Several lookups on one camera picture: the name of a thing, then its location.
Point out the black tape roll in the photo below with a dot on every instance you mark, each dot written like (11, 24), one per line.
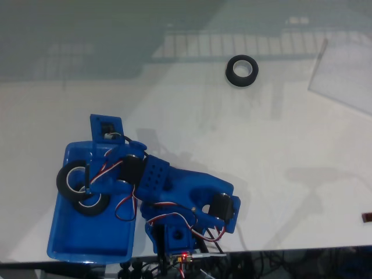
(231, 75)
(61, 181)
(98, 207)

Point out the blue plastic bin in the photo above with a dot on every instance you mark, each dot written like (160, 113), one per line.
(87, 232)

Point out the black table clamp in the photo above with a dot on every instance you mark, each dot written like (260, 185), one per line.
(128, 270)

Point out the clear plastic sheet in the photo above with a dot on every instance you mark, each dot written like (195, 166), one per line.
(343, 75)

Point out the small brown object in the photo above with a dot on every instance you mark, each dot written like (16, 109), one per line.
(366, 218)

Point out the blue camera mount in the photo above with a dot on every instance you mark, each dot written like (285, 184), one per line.
(97, 128)

